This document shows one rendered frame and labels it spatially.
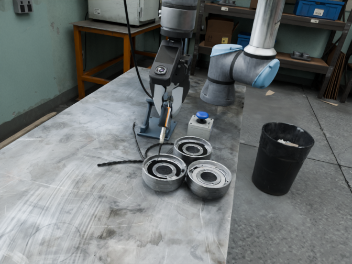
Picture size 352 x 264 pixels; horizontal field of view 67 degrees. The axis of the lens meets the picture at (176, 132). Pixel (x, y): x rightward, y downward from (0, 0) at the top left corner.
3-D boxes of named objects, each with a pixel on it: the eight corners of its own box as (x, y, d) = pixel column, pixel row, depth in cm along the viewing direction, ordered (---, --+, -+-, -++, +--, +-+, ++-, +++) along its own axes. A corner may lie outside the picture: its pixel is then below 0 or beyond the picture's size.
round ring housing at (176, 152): (190, 144, 81) (193, 132, 79) (217, 161, 75) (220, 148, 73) (164, 155, 75) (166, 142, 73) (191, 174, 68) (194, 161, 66)
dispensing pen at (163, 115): (150, 159, 65) (164, 92, 66) (153, 159, 69) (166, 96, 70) (158, 161, 64) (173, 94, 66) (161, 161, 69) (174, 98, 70)
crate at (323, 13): (330, 18, 370) (337, 1, 359) (337, 21, 337) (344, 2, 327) (291, 13, 379) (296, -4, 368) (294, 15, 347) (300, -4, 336)
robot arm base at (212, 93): (202, 90, 124) (206, 69, 119) (235, 96, 122) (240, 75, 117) (197, 101, 111) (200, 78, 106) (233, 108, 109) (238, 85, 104)
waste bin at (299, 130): (296, 205, 181) (319, 152, 160) (246, 192, 187) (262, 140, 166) (290, 175, 210) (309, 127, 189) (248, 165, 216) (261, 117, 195)
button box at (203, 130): (208, 141, 84) (210, 127, 82) (186, 136, 85) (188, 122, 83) (211, 129, 91) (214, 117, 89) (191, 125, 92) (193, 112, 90)
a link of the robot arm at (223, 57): (217, 70, 119) (222, 39, 112) (244, 79, 112) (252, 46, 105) (201, 75, 111) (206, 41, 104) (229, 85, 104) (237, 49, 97)
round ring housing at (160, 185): (193, 183, 66) (195, 169, 64) (160, 200, 59) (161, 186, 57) (166, 161, 72) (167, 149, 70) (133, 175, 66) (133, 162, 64)
